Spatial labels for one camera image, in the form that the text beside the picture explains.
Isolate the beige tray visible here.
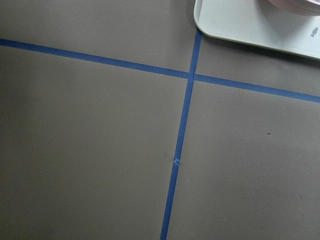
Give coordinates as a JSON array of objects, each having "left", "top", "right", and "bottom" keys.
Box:
[{"left": 193, "top": 0, "right": 320, "bottom": 60}]

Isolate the pink bowl with ice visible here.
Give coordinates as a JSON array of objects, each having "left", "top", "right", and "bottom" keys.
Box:
[{"left": 258, "top": 0, "right": 320, "bottom": 17}]

